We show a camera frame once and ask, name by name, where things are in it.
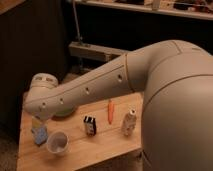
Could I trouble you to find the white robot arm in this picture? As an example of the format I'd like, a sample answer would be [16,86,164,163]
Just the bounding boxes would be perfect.
[24,40,213,171]

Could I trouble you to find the green bowl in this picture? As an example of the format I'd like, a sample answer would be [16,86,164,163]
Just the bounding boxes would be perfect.
[54,108,75,117]

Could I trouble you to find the orange carrot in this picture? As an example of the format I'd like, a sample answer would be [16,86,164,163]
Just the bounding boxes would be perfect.
[108,99,114,124]

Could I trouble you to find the beige spice bottle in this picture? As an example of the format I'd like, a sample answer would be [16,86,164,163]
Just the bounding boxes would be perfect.
[121,109,137,136]

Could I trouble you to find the metal vertical pole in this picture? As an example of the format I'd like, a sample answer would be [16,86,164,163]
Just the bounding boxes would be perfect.
[72,0,83,44]

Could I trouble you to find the upper wooden shelf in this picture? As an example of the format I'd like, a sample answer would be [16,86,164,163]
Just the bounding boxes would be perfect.
[75,0,213,21]

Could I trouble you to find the metal rail beam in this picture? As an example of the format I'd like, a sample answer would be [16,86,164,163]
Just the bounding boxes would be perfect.
[69,42,127,62]

